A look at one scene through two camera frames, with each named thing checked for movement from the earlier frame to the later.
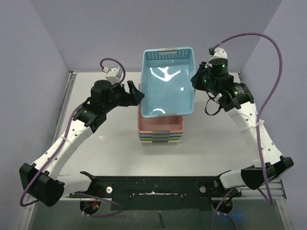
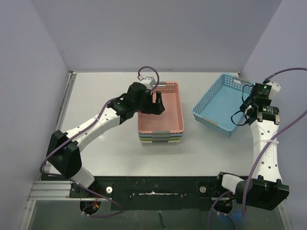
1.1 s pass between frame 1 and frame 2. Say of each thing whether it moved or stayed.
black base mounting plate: stayed
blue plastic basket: moved
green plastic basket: stayed
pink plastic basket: stayed
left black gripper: moved
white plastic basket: stayed
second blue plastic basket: stayed
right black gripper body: moved
